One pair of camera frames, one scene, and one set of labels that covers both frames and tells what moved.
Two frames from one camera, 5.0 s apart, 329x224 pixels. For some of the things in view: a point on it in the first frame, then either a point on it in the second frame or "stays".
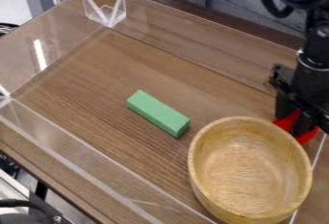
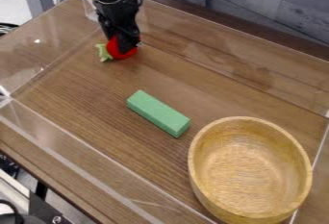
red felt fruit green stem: [285, 122] -> [111, 50]
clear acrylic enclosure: [136, 114] stays
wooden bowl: [249, 171] stays
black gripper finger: [302, 124] -> [128, 37]
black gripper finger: [285, 105] -> [108, 27]
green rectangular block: [159, 112] stays
